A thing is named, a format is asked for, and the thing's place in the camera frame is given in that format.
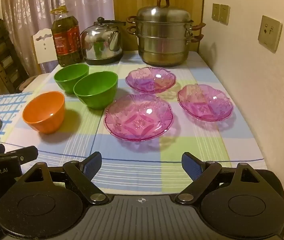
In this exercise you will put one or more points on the stainless steel kettle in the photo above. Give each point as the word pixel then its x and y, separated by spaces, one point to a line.
pixel 99 45

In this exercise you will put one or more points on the pastel checked tablecloth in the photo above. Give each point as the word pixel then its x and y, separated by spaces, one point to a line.
pixel 137 155

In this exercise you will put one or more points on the green plastic bowl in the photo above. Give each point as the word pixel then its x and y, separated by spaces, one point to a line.
pixel 70 76
pixel 95 90

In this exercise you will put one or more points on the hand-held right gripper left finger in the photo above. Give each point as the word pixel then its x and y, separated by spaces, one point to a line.
pixel 93 165

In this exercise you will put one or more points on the sheer patterned curtain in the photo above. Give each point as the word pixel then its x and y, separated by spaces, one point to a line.
pixel 82 5

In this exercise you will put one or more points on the large beige wall socket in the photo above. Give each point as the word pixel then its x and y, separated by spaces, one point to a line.
pixel 270 33

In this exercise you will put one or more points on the orange plastic bowl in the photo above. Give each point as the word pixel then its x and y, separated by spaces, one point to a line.
pixel 44 110

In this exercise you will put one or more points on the blue white checked cloth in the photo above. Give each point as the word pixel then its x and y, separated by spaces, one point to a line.
pixel 4 105

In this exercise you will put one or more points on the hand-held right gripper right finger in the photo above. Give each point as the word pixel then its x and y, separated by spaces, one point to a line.
pixel 191 166

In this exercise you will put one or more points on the stainless steel steamer pot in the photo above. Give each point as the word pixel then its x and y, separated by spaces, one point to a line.
pixel 164 37

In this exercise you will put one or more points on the pink transparent plate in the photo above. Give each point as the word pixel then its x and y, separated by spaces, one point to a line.
pixel 150 80
pixel 204 102
pixel 139 118

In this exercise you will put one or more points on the cooking oil bottle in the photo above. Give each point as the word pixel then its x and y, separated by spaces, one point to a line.
pixel 67 42

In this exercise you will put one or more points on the white wooden chair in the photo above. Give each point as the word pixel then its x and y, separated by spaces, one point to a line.
pixel 43 46

